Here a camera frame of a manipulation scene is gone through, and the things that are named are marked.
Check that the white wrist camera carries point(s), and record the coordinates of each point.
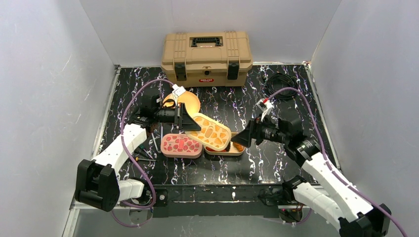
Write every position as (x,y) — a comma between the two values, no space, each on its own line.
(265,106)
(177,92)

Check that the tan plastic toolbox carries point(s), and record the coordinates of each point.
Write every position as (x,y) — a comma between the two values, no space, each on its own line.
(207,59)

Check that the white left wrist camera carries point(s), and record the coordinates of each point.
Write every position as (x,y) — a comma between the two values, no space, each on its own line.
(177,92)

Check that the black yellow handled screwdriver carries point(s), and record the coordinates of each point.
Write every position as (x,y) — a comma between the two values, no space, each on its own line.
(145,159)

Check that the fried chicken piece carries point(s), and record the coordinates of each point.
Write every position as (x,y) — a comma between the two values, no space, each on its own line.
(239,147)

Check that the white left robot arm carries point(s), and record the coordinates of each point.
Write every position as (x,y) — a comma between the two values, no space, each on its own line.
(97,184)

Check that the pink lunch box lid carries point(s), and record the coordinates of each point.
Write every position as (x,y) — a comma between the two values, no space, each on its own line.
(180,146)

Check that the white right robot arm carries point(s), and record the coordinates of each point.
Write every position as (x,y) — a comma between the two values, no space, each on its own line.
(342,207)

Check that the white metal food tongs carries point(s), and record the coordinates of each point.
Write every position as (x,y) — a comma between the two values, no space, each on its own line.
(157,139)

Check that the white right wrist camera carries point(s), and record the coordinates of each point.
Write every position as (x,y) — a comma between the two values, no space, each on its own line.
(265,106)

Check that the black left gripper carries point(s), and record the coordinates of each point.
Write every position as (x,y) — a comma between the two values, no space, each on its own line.
(178,116)

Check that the beige lunch box lid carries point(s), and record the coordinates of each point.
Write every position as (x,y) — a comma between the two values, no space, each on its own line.
(212,134)

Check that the aluminium base frame rail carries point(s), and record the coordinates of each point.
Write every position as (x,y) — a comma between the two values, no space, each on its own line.
(268,201)

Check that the beige lunch box tray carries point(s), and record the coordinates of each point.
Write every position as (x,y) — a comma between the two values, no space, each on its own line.
(228,151)

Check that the green handled screwdriver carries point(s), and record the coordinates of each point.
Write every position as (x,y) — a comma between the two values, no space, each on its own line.
(141,149)

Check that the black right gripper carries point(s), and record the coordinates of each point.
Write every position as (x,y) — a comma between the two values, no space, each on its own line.
(255,132)

